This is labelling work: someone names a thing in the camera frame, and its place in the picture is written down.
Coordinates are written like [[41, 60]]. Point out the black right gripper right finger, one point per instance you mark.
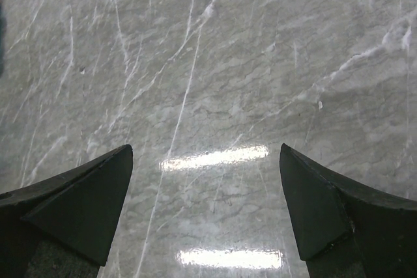
[[344, 228]]

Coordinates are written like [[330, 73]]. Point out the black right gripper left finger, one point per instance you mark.
[[64, 226]]

